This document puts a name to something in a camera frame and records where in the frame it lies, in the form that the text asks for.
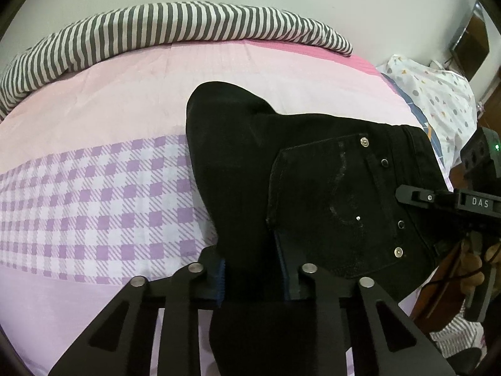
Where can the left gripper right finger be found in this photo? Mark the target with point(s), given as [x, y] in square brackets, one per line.
[352, 326]

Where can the grey white striped blanket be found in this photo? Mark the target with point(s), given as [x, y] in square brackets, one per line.
[100, 37]

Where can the black pants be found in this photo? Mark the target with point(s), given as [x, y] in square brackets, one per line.
[325, 186]

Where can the wooden wall cabinet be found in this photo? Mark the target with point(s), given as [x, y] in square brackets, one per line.
[470, 47]

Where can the person's right hand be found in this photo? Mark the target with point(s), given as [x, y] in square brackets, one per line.
[470, 263]

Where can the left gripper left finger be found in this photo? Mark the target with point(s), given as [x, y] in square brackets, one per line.
[148, 319]

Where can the pink purple bed sheet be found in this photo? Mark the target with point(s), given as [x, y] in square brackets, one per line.
[96, 186]

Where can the white patterned quilt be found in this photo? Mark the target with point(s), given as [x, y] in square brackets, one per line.
[446, 99]

